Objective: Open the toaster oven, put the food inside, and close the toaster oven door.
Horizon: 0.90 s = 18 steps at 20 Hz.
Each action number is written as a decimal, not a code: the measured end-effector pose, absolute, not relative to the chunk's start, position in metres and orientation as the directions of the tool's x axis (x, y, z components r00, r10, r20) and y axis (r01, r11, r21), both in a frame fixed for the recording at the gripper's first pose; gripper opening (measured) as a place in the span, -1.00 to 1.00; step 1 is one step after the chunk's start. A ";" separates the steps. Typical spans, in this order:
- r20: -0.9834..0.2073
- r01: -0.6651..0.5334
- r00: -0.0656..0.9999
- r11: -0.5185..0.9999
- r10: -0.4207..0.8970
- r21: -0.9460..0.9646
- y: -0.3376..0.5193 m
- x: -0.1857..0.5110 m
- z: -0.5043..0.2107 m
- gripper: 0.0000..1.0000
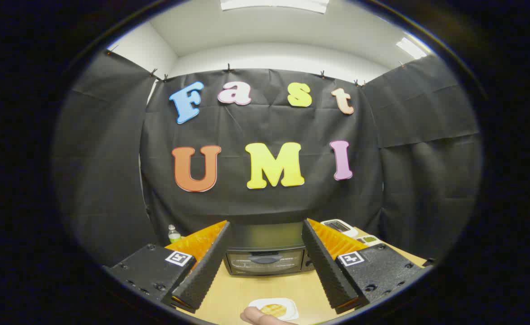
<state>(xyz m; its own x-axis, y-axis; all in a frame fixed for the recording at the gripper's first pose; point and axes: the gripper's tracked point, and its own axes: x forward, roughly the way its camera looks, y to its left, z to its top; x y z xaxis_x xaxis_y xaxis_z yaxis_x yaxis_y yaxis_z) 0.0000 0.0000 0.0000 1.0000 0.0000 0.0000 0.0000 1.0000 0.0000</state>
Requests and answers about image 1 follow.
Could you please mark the white pop-up toaster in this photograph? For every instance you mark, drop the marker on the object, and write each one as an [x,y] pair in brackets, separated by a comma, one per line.
[339,226]

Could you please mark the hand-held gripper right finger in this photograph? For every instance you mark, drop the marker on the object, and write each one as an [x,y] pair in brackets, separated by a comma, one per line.
[325,266]

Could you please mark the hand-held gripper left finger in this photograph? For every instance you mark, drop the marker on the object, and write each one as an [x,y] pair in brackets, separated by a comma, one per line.
[206,266]

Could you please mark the green label plastic bottle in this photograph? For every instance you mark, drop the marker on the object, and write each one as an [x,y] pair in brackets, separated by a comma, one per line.
[173,234]

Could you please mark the large ceiling light panel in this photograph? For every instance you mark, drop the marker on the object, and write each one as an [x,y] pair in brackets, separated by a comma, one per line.
[274,4]

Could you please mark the white square plate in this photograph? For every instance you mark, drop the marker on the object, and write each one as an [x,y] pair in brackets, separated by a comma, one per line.
[292,304]

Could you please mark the black toaster oven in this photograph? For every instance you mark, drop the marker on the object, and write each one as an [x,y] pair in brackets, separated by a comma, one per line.
[264,253]

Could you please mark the round golden bread bun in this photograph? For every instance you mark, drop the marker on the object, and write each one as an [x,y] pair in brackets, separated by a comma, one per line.
[273,310]

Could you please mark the small ceiling light panel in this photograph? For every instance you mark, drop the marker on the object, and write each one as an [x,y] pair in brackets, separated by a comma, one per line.
[411,47]

